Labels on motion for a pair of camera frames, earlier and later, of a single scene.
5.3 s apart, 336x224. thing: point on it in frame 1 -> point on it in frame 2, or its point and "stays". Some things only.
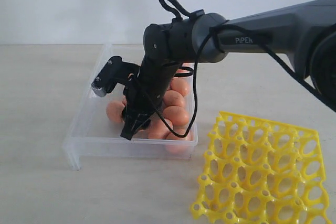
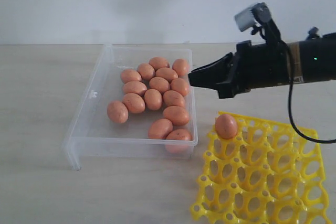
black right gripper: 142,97 -> 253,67
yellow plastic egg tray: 255,172 stays
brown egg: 114,111 stays
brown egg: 178,116 stays
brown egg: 158,129 stays
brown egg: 148,131 -> 226,126
